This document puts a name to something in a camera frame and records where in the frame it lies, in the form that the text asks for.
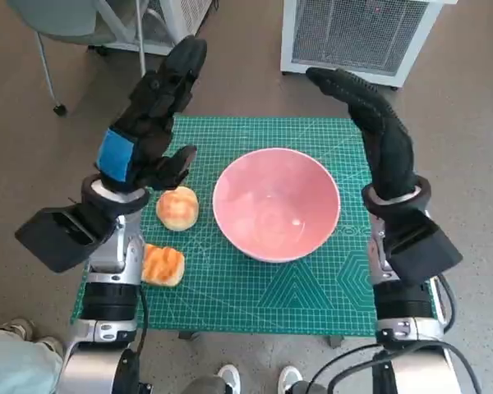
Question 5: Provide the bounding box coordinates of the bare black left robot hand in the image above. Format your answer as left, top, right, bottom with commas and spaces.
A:
94, 35, 210, 194

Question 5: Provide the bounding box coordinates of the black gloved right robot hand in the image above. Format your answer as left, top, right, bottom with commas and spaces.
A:
306, 67, 418, 202

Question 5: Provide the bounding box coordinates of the round toy bread bun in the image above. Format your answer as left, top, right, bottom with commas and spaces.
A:
154, 186, 200, 231

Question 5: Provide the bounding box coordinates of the rectangular striped toy bread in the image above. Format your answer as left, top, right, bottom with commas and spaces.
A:
141, 243, 186, 288

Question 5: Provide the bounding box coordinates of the pink bowl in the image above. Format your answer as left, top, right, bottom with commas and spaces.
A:
212, 147, 341, 263

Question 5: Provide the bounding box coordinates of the silver metal pole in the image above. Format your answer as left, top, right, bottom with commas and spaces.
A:
134, 0, 148, 79

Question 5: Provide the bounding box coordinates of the white mesh cabinet on casters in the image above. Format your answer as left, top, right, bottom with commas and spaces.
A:
88, 0, 217, 57

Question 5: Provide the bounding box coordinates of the large white mesh appliance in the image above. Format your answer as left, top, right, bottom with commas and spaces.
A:
279, 0, 443, 89

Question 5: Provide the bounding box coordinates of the grey chair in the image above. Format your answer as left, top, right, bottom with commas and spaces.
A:
6, 0, 122, 117

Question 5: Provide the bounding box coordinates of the green cutting mat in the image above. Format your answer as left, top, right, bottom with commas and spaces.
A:
69, 116, 440, 334

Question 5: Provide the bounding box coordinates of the white shoe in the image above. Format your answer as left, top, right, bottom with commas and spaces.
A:
278, 365, 304, 394
217, 364, 242, 394

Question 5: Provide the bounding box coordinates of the person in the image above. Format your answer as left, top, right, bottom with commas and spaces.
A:
0, 318, 65, 394

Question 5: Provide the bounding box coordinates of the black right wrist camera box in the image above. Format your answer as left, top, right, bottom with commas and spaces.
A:
384, 211, 464, 287

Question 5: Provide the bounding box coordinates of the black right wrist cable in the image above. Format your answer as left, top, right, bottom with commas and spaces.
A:
434, 273, 458, 336

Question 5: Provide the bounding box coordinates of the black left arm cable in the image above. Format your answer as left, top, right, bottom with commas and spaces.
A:
136, 282, 150, 360

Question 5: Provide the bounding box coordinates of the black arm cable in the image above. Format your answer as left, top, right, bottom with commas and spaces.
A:
136, 282, 150, 360
311, 344, 386, 394
325, 340, 473, 394

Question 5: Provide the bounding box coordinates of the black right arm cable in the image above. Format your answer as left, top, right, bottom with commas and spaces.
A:
311, 344, 386, 394
325, 340, 473, 394

